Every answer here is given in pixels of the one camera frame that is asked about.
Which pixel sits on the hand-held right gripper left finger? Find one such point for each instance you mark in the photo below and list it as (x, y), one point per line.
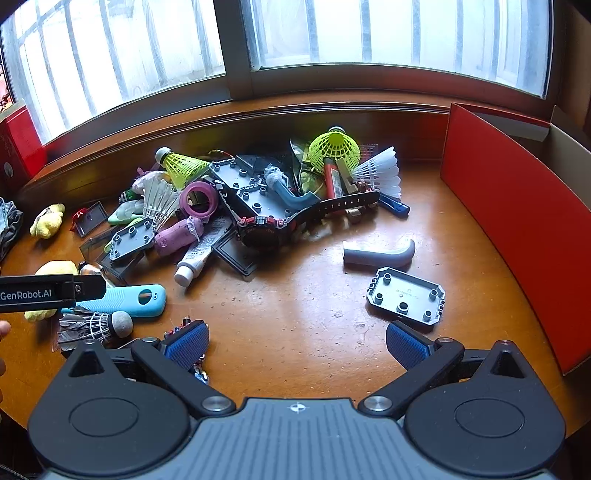
(187, 345)

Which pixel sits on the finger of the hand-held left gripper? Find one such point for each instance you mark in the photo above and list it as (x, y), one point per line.
(90, 288)

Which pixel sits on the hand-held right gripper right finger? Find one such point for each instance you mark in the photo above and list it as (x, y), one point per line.
(406, 345)

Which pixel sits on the grey studded plate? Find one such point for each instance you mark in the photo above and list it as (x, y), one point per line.
(406, 297)
(131, 237)
(233, 175)
(263, 198)

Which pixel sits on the red cardboard box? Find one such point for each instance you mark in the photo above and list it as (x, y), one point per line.
(503, 221)

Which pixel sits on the wooden desktop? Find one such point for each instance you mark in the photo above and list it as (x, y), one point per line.
(300, 286)

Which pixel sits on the person's left hand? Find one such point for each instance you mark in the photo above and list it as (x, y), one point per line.
(3, 331)

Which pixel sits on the plain yellow plush toy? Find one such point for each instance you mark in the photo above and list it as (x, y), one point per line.
(55, 270)

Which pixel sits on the dark feather shuttlecock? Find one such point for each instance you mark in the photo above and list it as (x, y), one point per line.
(92, 325)

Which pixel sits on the light blue silicone case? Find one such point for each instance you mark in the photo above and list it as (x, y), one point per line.
(129, 300)

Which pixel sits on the dark flat plastic tray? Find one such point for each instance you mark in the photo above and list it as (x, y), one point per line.
(92, 218)

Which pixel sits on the red clip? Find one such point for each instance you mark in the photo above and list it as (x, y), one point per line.
(79, 218)

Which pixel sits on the grey clothing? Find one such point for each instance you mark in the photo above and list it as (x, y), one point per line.
(8, 226)

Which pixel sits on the yellow plush toy checked bow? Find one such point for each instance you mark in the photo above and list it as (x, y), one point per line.
(47, 220)

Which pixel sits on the white tube black print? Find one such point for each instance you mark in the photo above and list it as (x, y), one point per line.
(196, 258)

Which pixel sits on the pink wrapped roll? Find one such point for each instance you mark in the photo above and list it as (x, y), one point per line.
(178, 235)

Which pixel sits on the black red wristwatch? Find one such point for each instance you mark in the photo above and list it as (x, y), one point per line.
(261, 230)

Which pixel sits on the wooden clips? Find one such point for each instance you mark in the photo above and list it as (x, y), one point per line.
(358, 207)

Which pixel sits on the red gift box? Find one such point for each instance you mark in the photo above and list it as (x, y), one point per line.
(18, 147)

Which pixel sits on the yellow nylon shuttlecock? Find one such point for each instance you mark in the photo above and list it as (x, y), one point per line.
(184, 168)

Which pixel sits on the lime green plastic shuttlecock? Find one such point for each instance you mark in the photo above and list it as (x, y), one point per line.
(334, 147)

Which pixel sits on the frosted window pane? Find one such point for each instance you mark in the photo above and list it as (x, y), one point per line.
(397, 32)
(111, 55)

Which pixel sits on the black frame tray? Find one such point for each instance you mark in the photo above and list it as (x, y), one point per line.
(235, 254)

